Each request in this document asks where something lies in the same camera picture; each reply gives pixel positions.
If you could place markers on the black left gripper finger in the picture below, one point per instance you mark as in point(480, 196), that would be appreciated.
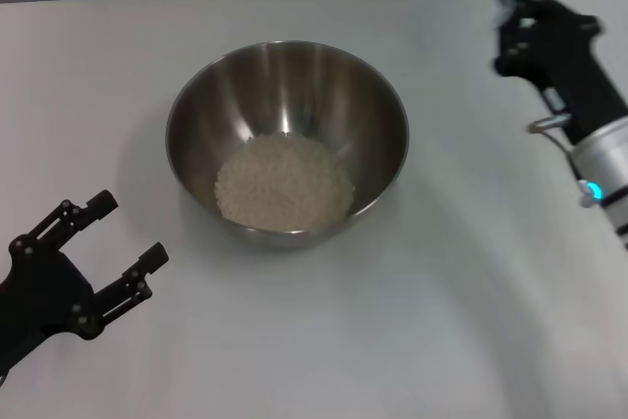
point(78, 218)
point(132, 281)

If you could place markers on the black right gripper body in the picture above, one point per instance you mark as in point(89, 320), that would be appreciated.
point(564, 56)

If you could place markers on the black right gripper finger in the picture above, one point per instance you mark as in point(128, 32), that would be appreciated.
point(527, 6)
point(507, 51)

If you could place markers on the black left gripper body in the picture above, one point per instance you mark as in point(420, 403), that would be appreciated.
point(44, 291)

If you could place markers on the white rice grains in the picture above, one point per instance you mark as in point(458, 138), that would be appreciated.
point(284, 183)

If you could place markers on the stainless steel mixing bowl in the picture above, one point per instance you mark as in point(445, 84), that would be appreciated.
point(294, 90)

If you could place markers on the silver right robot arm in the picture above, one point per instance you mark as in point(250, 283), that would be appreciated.
point(603, 164)

